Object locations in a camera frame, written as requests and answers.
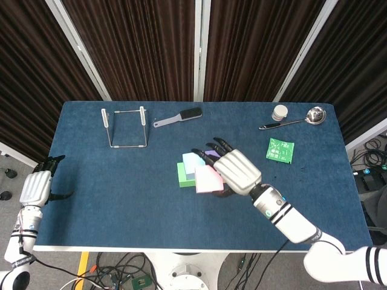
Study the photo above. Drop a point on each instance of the white partition frame post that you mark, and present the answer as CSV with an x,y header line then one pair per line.
x,y
78,48
18,155
305,48
366,136
202,45

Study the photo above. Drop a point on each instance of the green foil packet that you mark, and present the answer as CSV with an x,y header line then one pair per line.
x,y
279,150

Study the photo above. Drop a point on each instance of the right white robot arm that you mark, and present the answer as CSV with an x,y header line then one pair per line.
x,y
290,223

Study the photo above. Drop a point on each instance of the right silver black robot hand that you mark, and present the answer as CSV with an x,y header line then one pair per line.
x,y
239,172

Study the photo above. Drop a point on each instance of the blue felt table cover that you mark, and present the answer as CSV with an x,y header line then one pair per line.
x,y
90,169

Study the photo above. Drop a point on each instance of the green circuit board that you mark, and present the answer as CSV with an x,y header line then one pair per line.
x,y
141,282

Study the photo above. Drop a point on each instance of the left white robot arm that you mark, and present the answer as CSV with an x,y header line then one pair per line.
x,y
22,232

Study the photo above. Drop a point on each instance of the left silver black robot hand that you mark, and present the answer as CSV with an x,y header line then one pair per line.
x,y
36,188

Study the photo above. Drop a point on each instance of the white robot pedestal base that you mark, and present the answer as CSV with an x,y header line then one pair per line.
x,y
187,272

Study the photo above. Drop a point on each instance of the dark grey trouser leg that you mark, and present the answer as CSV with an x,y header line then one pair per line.
x,y
376,208

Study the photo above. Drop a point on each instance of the white pink cube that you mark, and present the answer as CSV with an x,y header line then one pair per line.
x,y
207,181

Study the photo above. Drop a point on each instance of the black power strip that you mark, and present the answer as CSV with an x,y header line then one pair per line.
x,y
366,179

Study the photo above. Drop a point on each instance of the dark brown pleated curtain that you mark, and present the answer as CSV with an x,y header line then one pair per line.
x,y
356,66
136,45
30,75
257,45

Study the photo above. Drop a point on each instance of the purple cube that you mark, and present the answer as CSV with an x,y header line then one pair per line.
x,y
211,153

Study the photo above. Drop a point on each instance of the grey brush black bristles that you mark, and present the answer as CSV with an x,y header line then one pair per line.
x,y
190,113

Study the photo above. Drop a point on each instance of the light blue cube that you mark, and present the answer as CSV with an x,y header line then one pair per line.
x,y
192,161

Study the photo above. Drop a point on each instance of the small white jar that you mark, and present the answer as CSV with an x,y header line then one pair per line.
x,y
279,112

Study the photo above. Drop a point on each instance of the black caster wheel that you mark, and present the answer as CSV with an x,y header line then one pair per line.
x,y
5,195
9,173

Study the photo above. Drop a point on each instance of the green cube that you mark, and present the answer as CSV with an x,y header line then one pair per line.
x,y
183,179

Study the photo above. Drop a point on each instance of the yellow floor tape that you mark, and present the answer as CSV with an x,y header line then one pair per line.
x,y
83,266

